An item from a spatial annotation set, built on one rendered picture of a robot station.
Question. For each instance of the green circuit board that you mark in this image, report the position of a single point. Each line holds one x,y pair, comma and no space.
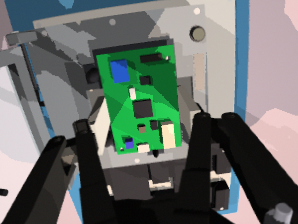
140,89

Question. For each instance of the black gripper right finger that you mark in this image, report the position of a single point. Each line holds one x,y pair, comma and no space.
271,192

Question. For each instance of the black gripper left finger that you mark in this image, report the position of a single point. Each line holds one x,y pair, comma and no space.
41,197

